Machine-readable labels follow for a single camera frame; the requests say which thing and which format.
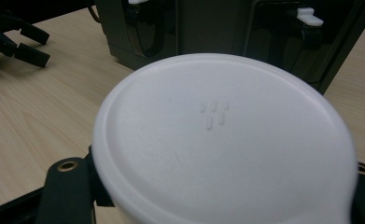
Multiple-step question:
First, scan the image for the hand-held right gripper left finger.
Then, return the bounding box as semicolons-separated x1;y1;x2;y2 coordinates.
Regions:
35;157;116;224

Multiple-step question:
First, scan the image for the black corner rack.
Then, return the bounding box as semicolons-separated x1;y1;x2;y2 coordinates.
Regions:
88;0;365;95

